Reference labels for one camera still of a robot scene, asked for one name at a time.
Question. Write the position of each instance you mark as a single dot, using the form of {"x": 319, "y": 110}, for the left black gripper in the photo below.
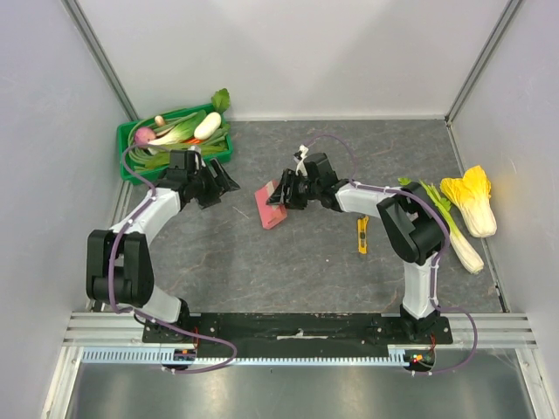
{"x": 221, "y": 185}

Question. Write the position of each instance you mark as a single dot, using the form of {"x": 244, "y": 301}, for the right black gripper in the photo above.
{"x": 287, "y": 190}

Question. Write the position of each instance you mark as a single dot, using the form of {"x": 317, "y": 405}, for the pink express box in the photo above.
{"x": 270, "y": 215}

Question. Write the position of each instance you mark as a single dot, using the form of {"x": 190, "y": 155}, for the yellow utility knife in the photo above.
{"x": 362, "y": 227}

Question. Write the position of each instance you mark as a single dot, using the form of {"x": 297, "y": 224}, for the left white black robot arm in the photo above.
{"x": 119, "y": 269}

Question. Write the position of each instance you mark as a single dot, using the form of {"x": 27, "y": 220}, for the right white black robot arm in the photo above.
{"x": 414, "y": 227}

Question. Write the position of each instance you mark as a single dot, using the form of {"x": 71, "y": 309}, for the white radish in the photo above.
{"x": 209, "y": 125}

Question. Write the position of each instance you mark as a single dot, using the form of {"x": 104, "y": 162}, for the green leafy vegetable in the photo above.
{"x": 221, "y": 101}

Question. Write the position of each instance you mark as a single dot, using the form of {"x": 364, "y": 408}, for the bok choy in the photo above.
{"x": 181, "y": 131}

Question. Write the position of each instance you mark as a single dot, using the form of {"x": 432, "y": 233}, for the green long beans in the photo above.
{"x": 142, "y": 154}

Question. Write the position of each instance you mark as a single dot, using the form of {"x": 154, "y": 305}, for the brown mushroom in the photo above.
{"x": 159, "y": 121}

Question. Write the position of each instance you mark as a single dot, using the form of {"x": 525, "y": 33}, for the green plastic crate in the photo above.
{"x": 221, "y": 150}

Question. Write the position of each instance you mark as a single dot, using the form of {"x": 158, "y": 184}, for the purple turnip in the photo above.
{"x": 144, "y": 135}

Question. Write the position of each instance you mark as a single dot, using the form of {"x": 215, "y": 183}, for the yellow napa cabbage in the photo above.
{"x": 471, "y": 194}

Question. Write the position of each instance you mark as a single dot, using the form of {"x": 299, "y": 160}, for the green celery stalk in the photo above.
{"x": 467, "y": 255}

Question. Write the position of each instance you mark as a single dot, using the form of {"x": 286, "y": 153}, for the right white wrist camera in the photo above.
{"x": 300, "y": 157}

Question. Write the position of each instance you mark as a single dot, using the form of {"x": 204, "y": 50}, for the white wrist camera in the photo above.
{"x": 195, "y": 148}
{"x": 300, "y": 157}

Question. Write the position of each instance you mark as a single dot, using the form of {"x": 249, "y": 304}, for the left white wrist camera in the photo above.
{"x": 195, "y": 148}

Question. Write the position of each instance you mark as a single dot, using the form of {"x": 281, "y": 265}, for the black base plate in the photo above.
{"x": 313, "y": 334}

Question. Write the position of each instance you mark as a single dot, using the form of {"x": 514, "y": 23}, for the aluminium rail frame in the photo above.
{"x": 495, "y": 330}

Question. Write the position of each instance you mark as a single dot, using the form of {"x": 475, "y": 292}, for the grey cable duct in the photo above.
{"x": 178, "y": 357}

